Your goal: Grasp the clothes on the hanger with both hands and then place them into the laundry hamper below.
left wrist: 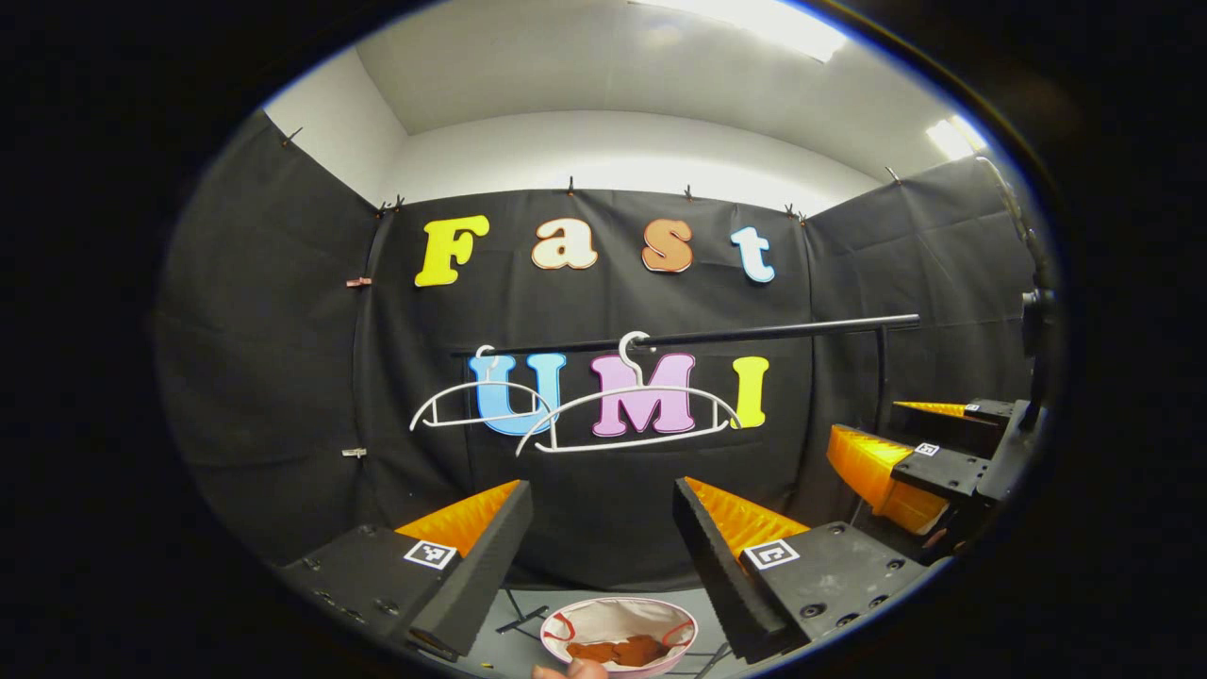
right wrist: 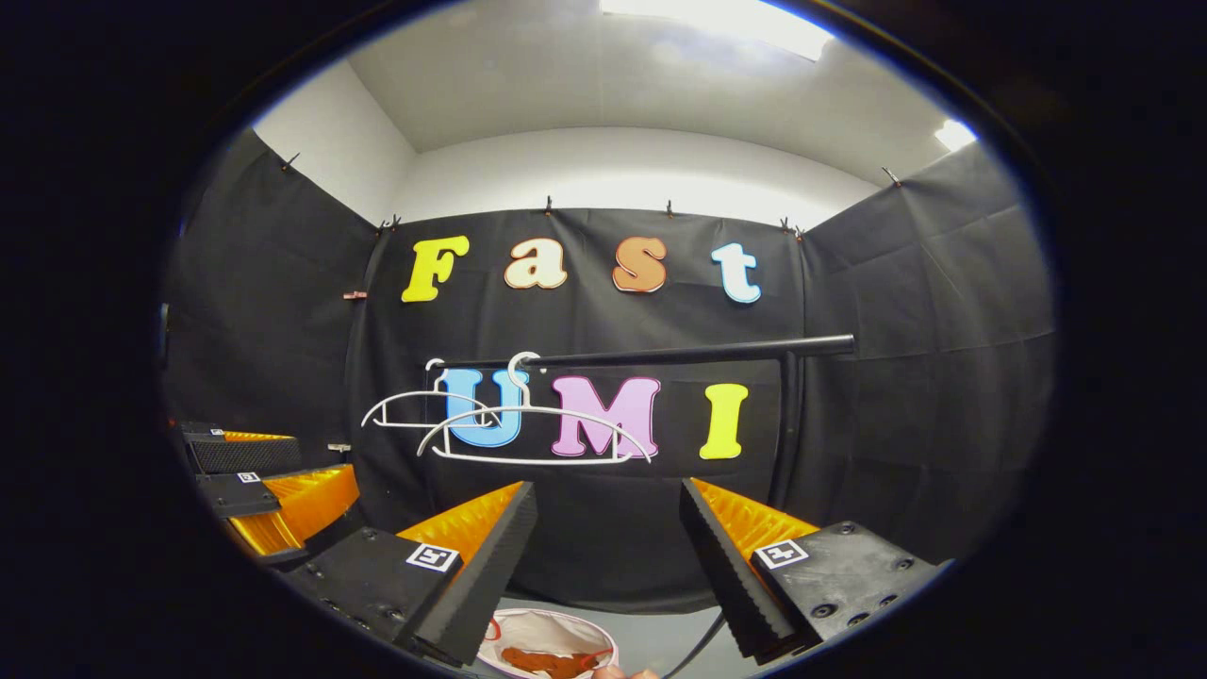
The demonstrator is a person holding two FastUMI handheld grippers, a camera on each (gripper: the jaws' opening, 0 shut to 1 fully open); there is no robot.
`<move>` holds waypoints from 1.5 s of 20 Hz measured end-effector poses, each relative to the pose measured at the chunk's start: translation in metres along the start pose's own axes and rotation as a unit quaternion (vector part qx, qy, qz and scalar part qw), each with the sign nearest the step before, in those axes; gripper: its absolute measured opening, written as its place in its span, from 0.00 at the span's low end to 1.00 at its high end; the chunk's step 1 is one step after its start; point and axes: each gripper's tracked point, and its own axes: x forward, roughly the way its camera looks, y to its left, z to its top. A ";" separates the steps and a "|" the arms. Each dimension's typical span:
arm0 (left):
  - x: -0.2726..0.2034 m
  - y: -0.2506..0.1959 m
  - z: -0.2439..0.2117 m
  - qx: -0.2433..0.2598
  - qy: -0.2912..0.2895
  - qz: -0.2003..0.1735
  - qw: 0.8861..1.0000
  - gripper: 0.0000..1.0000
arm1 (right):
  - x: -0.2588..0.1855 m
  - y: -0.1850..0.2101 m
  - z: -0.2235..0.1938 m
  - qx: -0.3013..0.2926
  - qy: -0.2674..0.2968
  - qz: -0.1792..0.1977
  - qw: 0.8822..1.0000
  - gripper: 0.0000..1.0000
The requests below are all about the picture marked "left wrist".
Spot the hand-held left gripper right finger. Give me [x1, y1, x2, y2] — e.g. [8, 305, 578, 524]
[672, 476, 931, 664]

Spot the black clothes rail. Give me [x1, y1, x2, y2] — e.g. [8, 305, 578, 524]
[451, 314, 921, 676]

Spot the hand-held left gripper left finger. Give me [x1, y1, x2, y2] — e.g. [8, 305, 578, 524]
[279, 479, 535, 661]

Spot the white pink laundry hamper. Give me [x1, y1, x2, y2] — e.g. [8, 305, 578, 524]
[539, 596, 700, 675]

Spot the small ceiling light panel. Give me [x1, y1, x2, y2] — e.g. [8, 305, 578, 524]
[926, 113, 989, 161]

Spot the black backdrop cloth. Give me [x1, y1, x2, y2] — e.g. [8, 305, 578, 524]
[156, 108, 1048, 591]

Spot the orange corduroy jacket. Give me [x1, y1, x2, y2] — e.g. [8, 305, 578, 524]
[566, 634, 671, 670]

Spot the white plastic hanger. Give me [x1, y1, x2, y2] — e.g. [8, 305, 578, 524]
[515, 330, 745, 457]
[409, 345, 557, 433]

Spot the long ceiling light panel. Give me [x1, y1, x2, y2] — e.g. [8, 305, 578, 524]
[630, 0, 850, 63]

